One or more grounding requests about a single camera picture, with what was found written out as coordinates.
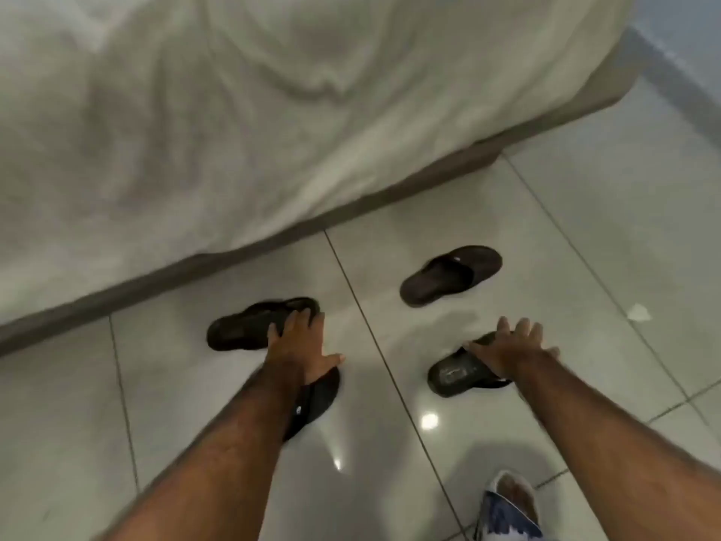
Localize person's left hand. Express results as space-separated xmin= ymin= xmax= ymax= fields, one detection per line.
xmin=265 ymin=308 xmax=346 ymax=385

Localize person's right hand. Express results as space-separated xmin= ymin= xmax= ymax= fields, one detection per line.
xmin=462 ymin=316 xmax=560 ymax=384

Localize person's left forearm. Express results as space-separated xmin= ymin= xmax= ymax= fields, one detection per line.
xmin=100 ymin=363 xmax=316 ymax=541

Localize person's right forearm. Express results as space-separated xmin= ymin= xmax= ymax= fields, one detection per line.
xmin=510 ymin=352 xmax=721 ymax=541

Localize dark brown flip-flop sandal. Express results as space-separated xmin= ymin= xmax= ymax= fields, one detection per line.
xmin=426 ymin=331 xmax=514 ymax=399
xmin=281 ymin=365 xmax=342 ymax=444
xmin=206 ymin=296 xmax=321 ymax=352
xmin=399 ymin=245 xmax=504 ymax=308

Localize white blue patterned shoe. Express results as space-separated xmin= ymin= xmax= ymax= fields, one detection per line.
xmin=472 ymin=469 xmax=545 ymax=541

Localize beige bed base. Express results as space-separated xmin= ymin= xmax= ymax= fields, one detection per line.
xmin=0 ymin=25 xmax=651 ymax=358

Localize white crumpled bed sheet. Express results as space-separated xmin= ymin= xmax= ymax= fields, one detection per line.
xmin=0 ymin=0 xmax=640 ymax=327

